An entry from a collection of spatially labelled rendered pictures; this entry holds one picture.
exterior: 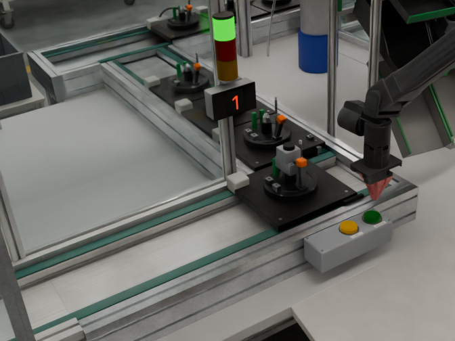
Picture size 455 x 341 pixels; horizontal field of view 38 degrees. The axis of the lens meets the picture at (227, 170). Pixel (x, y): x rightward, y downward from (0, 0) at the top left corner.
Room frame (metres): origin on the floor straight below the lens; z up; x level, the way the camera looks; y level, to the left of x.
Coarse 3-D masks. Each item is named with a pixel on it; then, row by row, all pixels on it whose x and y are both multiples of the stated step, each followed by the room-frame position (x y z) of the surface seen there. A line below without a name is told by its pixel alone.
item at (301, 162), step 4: (296, 160) 1.37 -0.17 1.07; (300, 160) 1.36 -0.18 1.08; (304, 160) 1.36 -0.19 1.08; (296, 164) 1.37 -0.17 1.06; (300, 164) 1.35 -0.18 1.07; (304, 164) 1.36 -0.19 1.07; (300, 168) 1.36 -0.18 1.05; (304, 168) 1.36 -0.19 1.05; (300, 172) 1.36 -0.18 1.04; (304, 172) 1.36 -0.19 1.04; (300, 176) 1.36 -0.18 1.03; (304, 176) 1.36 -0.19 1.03; (300, 180) 1.36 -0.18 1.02; (304, 180) 1.36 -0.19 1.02; (300, 184) 1.36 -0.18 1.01; (304, 184) 1.36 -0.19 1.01
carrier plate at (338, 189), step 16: (256, 176) 1.47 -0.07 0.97; (320, 176) 1.45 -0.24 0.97; (240, 192) 1.40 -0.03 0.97; (256, 192) 1.40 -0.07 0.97; (320, 192) 1.37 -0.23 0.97; (336, 192) 1.37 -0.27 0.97; (352, 192) 1.36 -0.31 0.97; (256, 208) 1.33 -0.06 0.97; (272, 208) 1.32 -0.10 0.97; (288, 208) 1.31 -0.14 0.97; (304, 208) 1.31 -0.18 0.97; (320, 208) 1.30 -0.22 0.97; (272, 224) 1.27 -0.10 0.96; (288, 224) 1.26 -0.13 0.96
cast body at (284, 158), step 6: (288, 144) 1.41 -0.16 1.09; (294, 144) 1.41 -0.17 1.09; (276, 150) 1.42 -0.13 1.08; (282, 150) 1.40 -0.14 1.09; (288, 150) 1.39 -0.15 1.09; (294, 150) 1.39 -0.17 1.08; (300, 150) 1.40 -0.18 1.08; (276, 156) 1.42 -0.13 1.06; (282, 156) 1.39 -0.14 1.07; (288, 156) 1.38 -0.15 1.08; (294, 156) 1.39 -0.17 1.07; (300, 156) 1.40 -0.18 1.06; (276, 162) 1.42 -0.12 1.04; (282, 162) 1.39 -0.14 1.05; (288, 162) 1.38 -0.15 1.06; (282, 168) 1.40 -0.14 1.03; (288, 168) 1.37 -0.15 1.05; (294, 168) 1.38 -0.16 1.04; (288, 174) 1.37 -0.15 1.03; (294, 174) 1.38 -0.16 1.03
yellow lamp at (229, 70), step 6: (216, 60) 1.46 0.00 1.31; (234, 60) 1.45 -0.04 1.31; (222, 66) 1.45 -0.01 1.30; (228, 66) 1.44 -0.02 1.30; (234, 66) 1.45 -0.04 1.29; (222, 72) 1.45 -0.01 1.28; (228, 72) 1.44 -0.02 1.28; (234, 72) 1.45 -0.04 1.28; (222, 78) 1.45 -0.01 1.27; (228, 78) 1.44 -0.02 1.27; (234, 78) 1.45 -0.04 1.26
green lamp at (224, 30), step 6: (216, 24) 1.45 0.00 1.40; (222, 24) 1.44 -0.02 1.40; (228, 24) 1.45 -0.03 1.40; (234, 24) 1.46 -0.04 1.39; (216, 30) 1.45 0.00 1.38; (222, 30) 1.44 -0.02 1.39; (228, 30) 1.45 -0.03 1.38; (234, 30) 1.46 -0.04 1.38; (216, 36) 1.45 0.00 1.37; (222, 36) 1.44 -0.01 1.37; (228, 36) 1.44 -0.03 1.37; (234, 36) 1.46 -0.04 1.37
